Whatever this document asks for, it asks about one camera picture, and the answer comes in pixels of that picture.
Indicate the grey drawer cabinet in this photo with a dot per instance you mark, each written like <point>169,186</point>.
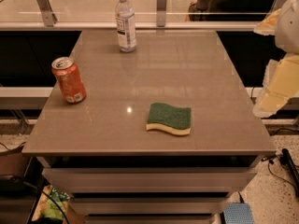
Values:
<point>114,170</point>

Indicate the person behind glass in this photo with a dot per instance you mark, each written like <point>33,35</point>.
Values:
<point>228,10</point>

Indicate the green snack bag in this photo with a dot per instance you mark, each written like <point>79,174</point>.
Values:
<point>51,207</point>

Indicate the clear blue plastic water bottle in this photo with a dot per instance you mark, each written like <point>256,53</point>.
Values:
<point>125,21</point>

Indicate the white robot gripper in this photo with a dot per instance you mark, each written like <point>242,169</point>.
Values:
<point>288,27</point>

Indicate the middle metal railing bracket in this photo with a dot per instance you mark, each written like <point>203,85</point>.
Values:
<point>161,13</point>

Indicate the left metal railing bracket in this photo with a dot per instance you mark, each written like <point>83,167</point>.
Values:
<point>47,14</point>

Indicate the blue perforated pad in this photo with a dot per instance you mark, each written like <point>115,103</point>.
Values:
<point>237,213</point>

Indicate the green and yellow sponge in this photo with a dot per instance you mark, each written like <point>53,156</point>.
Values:
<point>169,119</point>

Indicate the orange soda can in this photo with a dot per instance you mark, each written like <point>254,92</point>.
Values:
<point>68,77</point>

